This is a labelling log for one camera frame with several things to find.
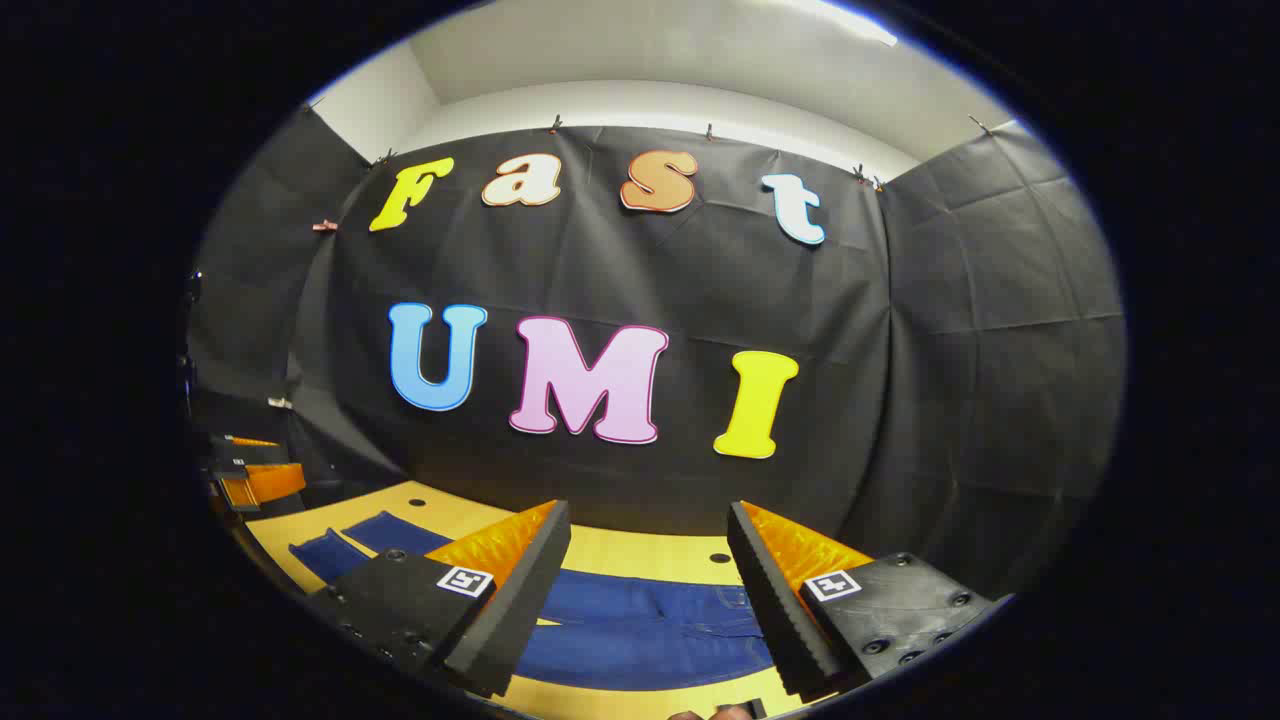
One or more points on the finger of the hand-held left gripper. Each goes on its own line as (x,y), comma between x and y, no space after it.
(270,483)
(245,450)

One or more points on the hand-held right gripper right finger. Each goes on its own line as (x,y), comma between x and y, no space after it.
(775,600)

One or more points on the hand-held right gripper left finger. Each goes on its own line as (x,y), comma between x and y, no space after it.
(520,590)

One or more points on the blue jeans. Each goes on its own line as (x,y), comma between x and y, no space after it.
(640,620)

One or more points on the black backdrop cloth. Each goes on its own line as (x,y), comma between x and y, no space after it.
(900,350)

